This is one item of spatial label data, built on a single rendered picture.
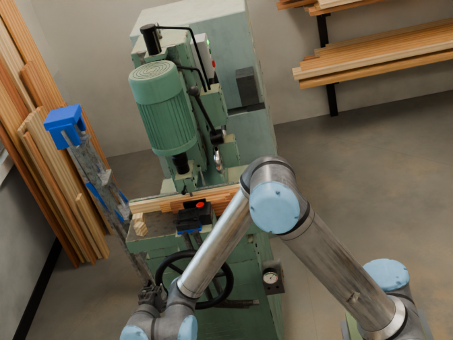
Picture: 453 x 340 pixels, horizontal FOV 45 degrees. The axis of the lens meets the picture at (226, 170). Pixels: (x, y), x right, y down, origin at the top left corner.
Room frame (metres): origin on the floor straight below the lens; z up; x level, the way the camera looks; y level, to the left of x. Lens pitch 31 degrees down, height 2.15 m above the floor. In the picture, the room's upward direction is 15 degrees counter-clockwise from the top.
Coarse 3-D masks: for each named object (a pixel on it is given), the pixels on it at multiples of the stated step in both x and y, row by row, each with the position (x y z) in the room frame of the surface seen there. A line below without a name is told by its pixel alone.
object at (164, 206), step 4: (220, 192) 1.82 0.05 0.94; (232, 192) 1.80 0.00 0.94; (196, 196) 1.84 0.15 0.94; (172, 200) 1.86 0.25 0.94; (176, 200) 1.85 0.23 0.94; (160, 204) 1.85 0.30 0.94; (164, 204) 1.85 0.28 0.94; (168, 204) 1.85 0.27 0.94; (160, 208) 1.85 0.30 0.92; (164, 208) 1.85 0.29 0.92; (168, 208) 1.85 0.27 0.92
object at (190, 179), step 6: (192, 162) 1.89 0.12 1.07; (192, 168) 1.85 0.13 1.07; (186, 174) 1.81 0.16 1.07; (192, 174) 1.81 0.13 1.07; (180, 180) 1.79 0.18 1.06; (186, 180) 1.79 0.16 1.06; (192, 180) 1.79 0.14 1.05; (180, 186) 1.79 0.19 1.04; (192, 186) 1.78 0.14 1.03; (180, 192) 1.79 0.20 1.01; (186, 192) 1.79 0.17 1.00
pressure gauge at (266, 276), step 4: (268, 268) 1.59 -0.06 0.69; (272, 268) 1.59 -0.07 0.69; (264, 272) 1.59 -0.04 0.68; (268, 272) 1.57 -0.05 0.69; (272, 272) 1.57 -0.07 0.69; (276, 272) 1.58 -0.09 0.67; (264, 276) 1.58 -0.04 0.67; (268, 276) 1.57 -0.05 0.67; (272, 276) 1.57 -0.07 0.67; (276, 276) 1.57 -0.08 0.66; (264, 280) 1.58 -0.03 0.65; (268, 280) 1.57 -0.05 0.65; (272, 280) 1.57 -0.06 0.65; (276, 280) 1.57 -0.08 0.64
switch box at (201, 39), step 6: (198, 36) 2.15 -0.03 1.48; (204, 36) 2.13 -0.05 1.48; (192, 42) 2.09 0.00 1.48; (198, 42) 2.08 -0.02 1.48; (204, 42) 2.08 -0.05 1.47; (192, 48) 2.09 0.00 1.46; (198, 48) 2.08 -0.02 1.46; (204, 48) 2.08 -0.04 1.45; (204, 54) 2.08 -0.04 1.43; (210, 54) 2.14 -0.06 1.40; (198, 60) 2.08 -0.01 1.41; (204, 60) 2.08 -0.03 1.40; (210, 60) 2.10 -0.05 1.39; (198, 66) 2.09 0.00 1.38; (204, 66) 2.08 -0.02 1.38; (210, 66) 2.08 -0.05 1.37; (210, 72) 2.08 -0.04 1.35; (204, 78) 2.08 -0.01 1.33
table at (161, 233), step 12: (144, 216) 1.86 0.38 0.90; (156, 216) 1.84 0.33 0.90; (168, 216) 1.82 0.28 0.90; (216, 216) 1.73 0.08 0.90; (132, 228) 1.80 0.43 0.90; (156, 228) 1.76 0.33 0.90; (168, 228) 1.74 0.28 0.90; (252, 228) 1.64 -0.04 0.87; (132, 240) 1.72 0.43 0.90; (144, 240) 1.71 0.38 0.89; (156, 240) 1.70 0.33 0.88; (168, 240) 1.69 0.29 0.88; (132, 252) 1.72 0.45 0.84
